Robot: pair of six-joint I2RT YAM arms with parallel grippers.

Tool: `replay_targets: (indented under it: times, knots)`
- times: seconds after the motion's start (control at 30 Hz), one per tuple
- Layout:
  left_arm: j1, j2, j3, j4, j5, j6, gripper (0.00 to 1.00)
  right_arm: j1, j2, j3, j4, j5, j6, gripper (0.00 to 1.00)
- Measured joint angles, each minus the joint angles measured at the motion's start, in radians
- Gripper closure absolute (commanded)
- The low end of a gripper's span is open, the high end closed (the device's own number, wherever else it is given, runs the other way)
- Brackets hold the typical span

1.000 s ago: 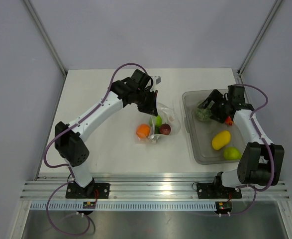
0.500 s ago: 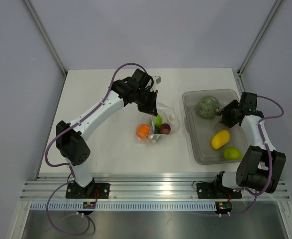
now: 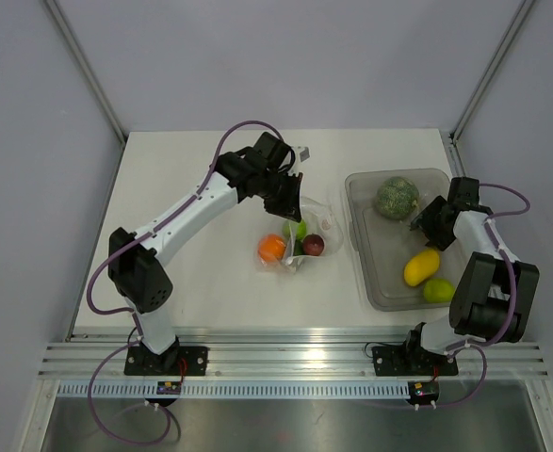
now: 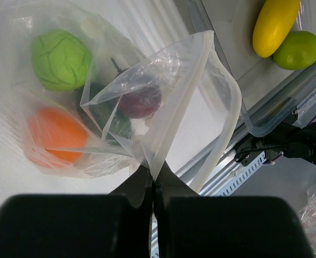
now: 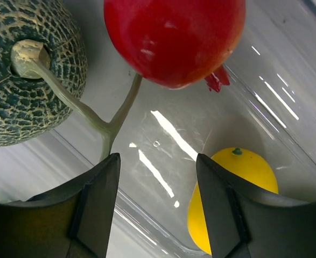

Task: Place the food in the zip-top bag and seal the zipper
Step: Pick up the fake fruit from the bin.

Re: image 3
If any white slotted cable duct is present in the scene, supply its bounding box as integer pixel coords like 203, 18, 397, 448
57, 380, 410, 400

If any clear zip top bag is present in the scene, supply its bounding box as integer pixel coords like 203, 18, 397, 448
254, 197, 343, 273

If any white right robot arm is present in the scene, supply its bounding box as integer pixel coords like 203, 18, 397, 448
401, 177, 540, 373

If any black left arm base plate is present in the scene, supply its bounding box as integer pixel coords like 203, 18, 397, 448
123, 344, 209, 377

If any clear plastic bin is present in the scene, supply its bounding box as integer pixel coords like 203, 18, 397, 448
345, 169, 449, 312

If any dark red passion fruit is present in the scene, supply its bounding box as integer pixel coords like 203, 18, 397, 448
302, 234, 326, 257

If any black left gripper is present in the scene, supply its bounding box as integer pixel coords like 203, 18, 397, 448
258, 169, 302, 222

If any green netted melon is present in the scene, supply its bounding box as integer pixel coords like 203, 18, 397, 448
373, 176, 419, 220

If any dark green avocado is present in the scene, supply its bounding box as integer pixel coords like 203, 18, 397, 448
293, 240, 304, 256

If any left small circuit board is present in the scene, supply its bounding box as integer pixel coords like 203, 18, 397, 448
156, 381, 182, 396

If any right aluminium frame post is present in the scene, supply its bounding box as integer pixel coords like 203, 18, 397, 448
448, 0, 540, 142

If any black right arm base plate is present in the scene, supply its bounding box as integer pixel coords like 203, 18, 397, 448
369, 345, 459, 377

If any light green apple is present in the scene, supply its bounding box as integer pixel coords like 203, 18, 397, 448
423, 279, 455, 303
282, 219, 308, 241

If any right small circuit board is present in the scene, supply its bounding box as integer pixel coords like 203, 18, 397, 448
409, 380, 440, 404

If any aluminium table edge rail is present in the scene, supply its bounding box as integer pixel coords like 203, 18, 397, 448
38, 327, 550, 381

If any left aluminium frame post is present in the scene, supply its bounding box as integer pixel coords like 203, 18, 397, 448
41, 0, 128, 149

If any yellow fruit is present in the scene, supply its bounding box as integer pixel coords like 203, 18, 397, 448
403, 249, 441, 287

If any small circuit board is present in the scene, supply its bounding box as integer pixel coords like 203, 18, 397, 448
409, 380, 440, 404
156, 381, 182, 396

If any aluminium frame post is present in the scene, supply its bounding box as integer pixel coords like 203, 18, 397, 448
41, 0, 128, 149
448, 0, 540, 142

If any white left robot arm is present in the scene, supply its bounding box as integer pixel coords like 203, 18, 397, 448
107, 132, 302, 375

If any orange fruit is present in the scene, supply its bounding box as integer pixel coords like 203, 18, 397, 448
257, 234, 286, 263

